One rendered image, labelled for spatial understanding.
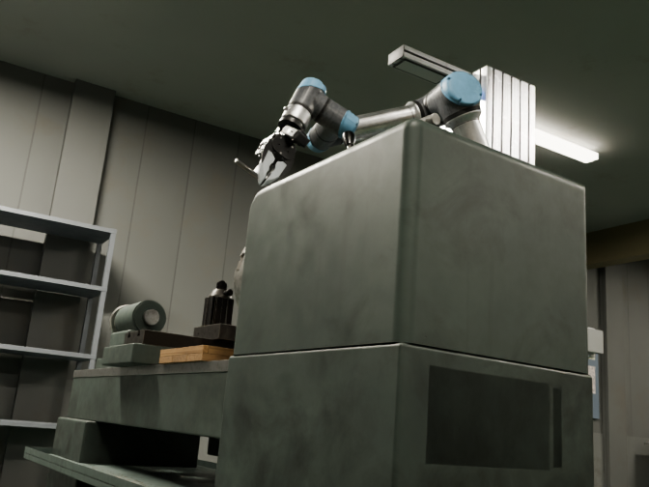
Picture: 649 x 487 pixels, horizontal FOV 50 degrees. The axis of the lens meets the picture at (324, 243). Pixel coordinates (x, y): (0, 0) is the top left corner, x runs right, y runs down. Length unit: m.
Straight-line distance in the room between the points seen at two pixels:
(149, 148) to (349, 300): 4.62
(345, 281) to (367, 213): 0.13
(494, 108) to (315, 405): 1.59
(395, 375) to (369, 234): 0.26
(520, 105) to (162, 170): 3.60
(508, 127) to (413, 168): 1.46
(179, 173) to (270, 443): 4.51
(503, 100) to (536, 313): 1.43
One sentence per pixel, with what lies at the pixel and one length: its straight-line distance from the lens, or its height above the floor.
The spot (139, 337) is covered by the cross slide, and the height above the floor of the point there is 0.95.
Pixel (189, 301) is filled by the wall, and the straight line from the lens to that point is 5.58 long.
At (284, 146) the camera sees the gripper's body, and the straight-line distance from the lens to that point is 1.82.
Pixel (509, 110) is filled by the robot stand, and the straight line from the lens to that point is 2.65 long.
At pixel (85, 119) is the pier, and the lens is 5.58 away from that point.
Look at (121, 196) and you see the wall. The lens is 5.56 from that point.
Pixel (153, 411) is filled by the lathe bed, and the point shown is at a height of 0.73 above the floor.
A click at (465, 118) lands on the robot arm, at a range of 2.08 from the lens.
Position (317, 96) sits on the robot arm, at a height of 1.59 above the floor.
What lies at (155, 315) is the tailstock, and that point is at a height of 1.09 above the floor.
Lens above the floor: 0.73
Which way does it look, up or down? 15 degrees up
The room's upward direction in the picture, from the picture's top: 5 degrees clockwise
